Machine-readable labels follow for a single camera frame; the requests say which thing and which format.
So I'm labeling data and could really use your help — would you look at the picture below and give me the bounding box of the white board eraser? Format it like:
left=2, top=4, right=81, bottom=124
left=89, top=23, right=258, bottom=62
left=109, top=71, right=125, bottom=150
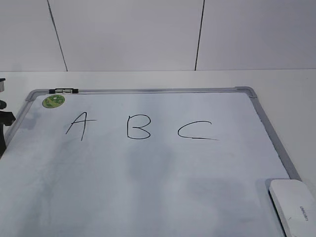
left=269, top=179, right=316, bottom=237

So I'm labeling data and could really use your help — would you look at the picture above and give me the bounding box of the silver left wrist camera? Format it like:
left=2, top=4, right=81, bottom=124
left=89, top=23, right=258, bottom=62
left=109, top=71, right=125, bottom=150
left=0, top=78, right=5, bottom=92

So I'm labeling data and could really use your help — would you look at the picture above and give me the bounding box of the round green magnet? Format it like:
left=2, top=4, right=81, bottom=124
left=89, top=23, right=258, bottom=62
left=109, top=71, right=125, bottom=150
left=42, top=95, right=65, bottom=109

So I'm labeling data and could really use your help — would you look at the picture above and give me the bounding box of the black and silver hanger clip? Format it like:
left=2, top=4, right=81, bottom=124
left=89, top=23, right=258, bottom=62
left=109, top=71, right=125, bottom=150
left=48, top=88, right=79, bottom=94

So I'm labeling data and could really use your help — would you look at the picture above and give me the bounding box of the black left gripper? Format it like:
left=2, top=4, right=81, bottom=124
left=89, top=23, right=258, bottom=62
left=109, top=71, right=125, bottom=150
left=0, top=100, right=16, bottom=158

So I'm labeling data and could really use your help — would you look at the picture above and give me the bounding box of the white board with grey frame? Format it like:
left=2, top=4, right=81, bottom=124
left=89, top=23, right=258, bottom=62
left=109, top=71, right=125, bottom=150
left=0, top=86, right=302, bottom=237

